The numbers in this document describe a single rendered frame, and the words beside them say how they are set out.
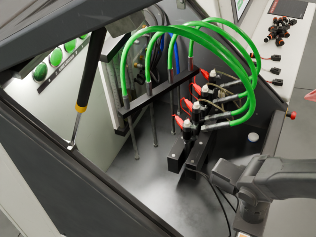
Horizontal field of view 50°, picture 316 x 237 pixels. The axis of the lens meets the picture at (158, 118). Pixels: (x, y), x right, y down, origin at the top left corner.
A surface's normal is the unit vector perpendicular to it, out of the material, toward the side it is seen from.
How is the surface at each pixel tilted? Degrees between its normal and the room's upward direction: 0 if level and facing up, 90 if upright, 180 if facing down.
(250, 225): 2
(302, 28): 0
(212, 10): 90
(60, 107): 90
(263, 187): 98
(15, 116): 43
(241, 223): 2
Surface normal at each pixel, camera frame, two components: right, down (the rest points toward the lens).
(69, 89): 0.91, 0.26
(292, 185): -0.63, 0.68
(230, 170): -0.26, -0.60
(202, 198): -0.07, -0.68
